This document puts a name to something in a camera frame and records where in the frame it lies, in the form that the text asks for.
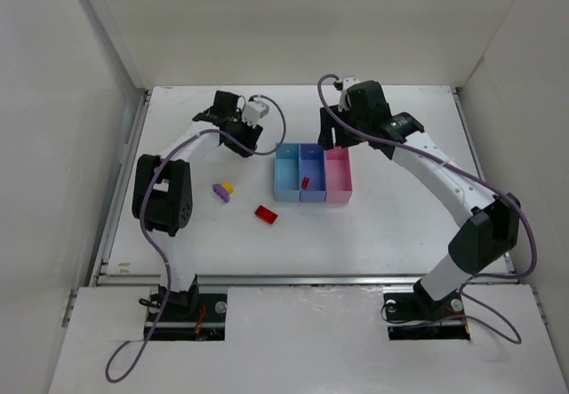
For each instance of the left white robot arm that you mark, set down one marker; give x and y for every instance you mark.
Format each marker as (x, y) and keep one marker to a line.
(162, 199)

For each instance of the purple yellow lego flower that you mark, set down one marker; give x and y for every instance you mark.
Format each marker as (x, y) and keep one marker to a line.
(223, 190)

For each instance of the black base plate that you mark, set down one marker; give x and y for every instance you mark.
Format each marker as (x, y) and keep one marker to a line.
(409, 318)
(191, 316)

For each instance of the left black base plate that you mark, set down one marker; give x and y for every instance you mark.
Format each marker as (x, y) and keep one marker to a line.
(191, 316)

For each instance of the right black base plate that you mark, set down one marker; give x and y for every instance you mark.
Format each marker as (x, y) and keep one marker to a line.
(409, 318)

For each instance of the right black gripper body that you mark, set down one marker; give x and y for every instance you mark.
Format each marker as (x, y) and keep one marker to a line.
(337, 126)

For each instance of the dark blue container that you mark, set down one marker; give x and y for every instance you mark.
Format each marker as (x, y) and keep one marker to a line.
(312, 165)

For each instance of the large red lego brick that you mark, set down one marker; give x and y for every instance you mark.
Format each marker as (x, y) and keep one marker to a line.
(266, 215)

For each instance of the pink container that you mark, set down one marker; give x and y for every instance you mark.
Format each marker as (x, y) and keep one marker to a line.
(338, 177)

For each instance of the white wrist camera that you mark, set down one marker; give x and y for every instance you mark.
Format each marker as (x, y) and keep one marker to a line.
(342, 85)
(253, 111)

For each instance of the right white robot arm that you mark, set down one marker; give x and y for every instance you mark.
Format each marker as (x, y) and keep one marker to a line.
(488, 220)

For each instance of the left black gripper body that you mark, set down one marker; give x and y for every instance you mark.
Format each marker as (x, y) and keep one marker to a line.
(242, 132)

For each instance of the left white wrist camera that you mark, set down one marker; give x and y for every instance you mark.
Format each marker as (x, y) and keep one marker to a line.
(253, 111)

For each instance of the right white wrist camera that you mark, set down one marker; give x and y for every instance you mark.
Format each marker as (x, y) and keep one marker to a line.
(342, 85)

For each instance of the aluminium rail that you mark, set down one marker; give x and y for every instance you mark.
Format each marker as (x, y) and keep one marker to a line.
(256, 280)

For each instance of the light blue container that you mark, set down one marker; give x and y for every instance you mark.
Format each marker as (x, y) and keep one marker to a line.
(287, 173)

